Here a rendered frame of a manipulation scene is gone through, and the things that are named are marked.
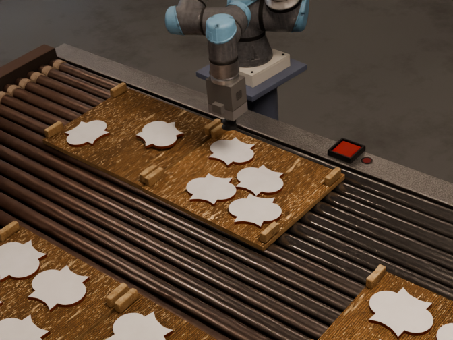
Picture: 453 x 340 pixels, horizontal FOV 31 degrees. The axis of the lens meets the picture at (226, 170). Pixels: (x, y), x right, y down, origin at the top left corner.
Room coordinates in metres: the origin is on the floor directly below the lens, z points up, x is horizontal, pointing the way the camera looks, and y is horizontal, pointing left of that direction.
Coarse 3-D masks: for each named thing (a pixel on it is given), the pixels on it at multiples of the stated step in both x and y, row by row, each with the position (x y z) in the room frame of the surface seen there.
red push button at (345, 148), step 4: (340, 144) 1.86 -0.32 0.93; (344, 144) 1.86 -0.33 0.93; (348, 144) 1.86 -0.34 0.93; (352, 144) 1.85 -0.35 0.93; (336, 148) 1.84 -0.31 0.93; (340, 148) 1.84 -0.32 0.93; (344, 148) 1.84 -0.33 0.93; (348, 148) 1.84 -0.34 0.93; (352, 148) 1.83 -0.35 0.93; (356, 148) 1.83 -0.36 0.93; (340, 152) 1.82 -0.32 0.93; (344, 152) 1.82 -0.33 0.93; (348, 152) 1.82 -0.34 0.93; (352, 152) 1.82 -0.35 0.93; (348, 156) 1.80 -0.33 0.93
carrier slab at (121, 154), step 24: (120, 96) 2.22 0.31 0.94; (144, 96) 2.21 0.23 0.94; (120, 120) 2.08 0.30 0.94; (144, 120) 2.07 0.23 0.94; (168, 120) 2.06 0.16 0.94; (192, 120) 2.05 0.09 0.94; (48, 144) 2.01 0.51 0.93; (96, 144) 1.97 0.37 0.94; (120, 144) 1.95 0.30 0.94; (144, 144) 1.94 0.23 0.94; (192, 144) 1.92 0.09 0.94; (96, 168) 1.87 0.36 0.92; (120, 168) 1.84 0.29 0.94; (144, 168) 1.83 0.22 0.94; (168, 168) 1.82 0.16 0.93
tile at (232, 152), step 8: (216, 144) 1.89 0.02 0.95; (224, 144) 1.89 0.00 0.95; (232, 144) 1.89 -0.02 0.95; (240, 144) 1.88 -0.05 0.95; (248, 144) 1.88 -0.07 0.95; (216, 152) 1.85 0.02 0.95; (224, 152) 1.85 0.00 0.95; (232, 152) 1.85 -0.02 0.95; (240, 152) 1.84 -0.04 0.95; (248, 152) 1.84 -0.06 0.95; (216, 160) 1.83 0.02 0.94; (224, 160) 1.81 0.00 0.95; (232, 160) 1.81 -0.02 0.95; (240, 160) 1.81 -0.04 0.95; (248, 160) 1.80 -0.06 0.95
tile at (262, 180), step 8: (248, 168) 1.77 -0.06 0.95; (256, 168) 1.76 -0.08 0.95; (264, 168) 1.76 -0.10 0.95; (240, 176) 1.73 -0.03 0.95; (248, 176) 1.73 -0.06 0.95; (256, 176) 1.73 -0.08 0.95; (264, 176) 1.72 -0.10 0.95; (272, 176) 1.72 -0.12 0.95; (280, 176) 1.72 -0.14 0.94; (240, 184) 1.70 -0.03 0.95; (248, 184) 1.70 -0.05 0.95; (256, 184) 1.69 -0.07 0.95; (264, 184) 1.69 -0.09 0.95; (272, 184) 1.69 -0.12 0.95; (280, 184) 1.68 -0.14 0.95; (256, 192) 1.66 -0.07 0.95; (264, 192) 1.66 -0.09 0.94; (272, 192) 1.65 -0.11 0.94
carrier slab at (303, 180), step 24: (264, 144) 1.88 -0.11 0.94; (192, 168) 1.80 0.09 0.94; (216, 168) 1.79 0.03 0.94; (240, 168) 1.78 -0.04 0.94; (288, 168) 1.76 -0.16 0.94; (312, 168) 1.75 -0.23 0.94; (144, 192) 1.74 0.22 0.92; (168, 192) 1.71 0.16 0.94; (240, 192) 1.68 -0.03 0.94; (288, 192) 1.66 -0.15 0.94; (312, 192) 1.65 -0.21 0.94; (192, 216) 1.62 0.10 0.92; (216, 216) 1.59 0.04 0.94; (288, 216) 1.56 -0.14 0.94
